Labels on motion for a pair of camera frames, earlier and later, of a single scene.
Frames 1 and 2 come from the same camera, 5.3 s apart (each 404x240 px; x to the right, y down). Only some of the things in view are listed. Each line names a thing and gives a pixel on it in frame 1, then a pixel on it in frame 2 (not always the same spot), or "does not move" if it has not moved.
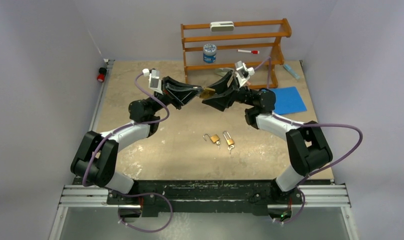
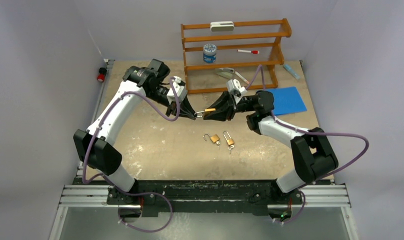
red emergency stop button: x=101 y=75 does not move
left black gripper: x=178 y=98 → x=185 y=109
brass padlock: x=214 y=138 does not move
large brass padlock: x=207 y=93 → x=205 y=114
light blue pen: x=296 y=75 does not move
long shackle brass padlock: x=230 y=141 does not move
